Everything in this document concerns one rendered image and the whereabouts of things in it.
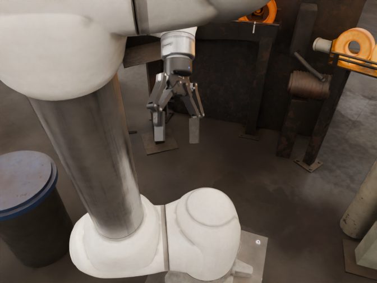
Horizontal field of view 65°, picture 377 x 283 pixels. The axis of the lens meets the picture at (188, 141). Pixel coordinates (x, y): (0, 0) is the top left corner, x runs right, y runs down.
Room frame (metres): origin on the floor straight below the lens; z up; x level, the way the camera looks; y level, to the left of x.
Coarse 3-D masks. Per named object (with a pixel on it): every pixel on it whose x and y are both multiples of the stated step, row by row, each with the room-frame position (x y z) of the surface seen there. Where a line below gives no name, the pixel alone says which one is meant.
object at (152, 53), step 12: (132, 36) 1.48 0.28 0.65; (144, 36) 1.50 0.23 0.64; (156, 36) 1.51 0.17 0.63; (132, 48) 1.46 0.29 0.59; (144, 48) 1.44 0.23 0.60; (156, 48) 1.43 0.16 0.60; (132, 60) 1.33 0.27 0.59; (144, 60) 1.32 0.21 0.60; (156, 60) 1.31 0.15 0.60; (156, 72) 1.38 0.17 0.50; (168, 132) 1.49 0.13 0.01; (144, 144) 1.37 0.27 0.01; (156, 144) 1.37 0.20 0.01; (168, 144) 1.37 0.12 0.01
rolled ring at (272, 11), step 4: (272, 0) 1.49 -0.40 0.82; (268, 4) 1.49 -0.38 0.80; (272, 4) 1.49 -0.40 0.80; (272, 8) 1.48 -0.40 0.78; (276, 8) 1.49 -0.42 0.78; (272, 12) 1.48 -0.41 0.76; (276, 12) 1.50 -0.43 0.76; (244, 16) 1.52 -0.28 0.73; (268, 16) 1.49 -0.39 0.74; (272, 16) 1.48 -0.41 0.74; (248, 20) 1.54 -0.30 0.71; (268, 20) 1.49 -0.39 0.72; (272, 20) 1.48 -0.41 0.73
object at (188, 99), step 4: (184, 84) 0.67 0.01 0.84; (188, 88) 0.67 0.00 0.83; (188, 92) 0.67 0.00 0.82; (184, 96) 0.67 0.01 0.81; (188, 96) 0.67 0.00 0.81; (184, 100) 0.67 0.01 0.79; (188, 100) 0.67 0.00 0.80; (192, 100) 0.67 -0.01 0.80; (188, 104) 0.67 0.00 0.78; (192, 104) 0.66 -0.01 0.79; (188, 108) 0.67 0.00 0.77; (192, 108) 0.66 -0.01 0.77; (196, 108) 0.67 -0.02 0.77; (192, 112) 0.66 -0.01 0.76; (196, 112) 0.66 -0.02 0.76; (192, 116) 0.66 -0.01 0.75; (200, 116) 0.66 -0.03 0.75
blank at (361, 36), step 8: (344, 32) 1.24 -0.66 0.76; (352, 32) 1.22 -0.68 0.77; (360, 32) 1.19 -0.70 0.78; (368, 32) 1.19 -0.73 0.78; (344, 40) 1.23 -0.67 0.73; (360, 40) 1.18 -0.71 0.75; (368, 40) 1.16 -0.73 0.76; (336, 48) 1.25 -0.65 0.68; (344, 48) 1.23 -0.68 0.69; (360, 48) 1.18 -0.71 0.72; (368, 48) 1.15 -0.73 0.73; (360, 56) 1.17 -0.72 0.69; (368, 56) 1.14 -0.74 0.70; (344, 64) 1.20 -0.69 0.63; (352, 64) 1.18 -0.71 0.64
